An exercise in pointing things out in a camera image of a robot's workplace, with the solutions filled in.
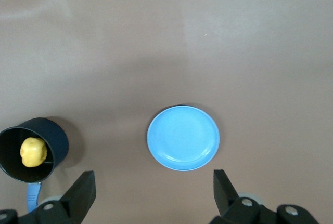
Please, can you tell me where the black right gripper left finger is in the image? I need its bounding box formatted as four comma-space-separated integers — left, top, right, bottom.
0, 170, 96, 224

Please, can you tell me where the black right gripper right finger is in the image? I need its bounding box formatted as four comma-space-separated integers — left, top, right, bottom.
210, 168, 319, 224

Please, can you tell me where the yellow potato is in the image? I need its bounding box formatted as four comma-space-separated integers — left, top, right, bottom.
19, 137, 48, 168

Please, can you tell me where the blue round plate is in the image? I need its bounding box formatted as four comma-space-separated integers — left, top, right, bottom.
146, 105, 221, 172

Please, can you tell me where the black pot with blue handle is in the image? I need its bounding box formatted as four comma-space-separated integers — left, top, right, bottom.
0, 117, 70, 213

